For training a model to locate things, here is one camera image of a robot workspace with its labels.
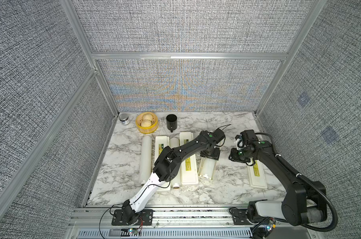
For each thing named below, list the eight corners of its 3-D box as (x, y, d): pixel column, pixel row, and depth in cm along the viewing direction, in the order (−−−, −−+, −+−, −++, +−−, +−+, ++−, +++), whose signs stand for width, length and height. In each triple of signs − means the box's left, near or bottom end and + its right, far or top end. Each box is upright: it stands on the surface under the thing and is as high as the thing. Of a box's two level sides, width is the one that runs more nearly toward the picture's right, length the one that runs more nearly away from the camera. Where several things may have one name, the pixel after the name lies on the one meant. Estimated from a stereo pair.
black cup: (166, 133, 109) (165, 125, 102) (167, 122, 116) (166, 114, 108) (177, 133, 109) (176, 125, 102) (177, 122, 116) (177, 114, 108)
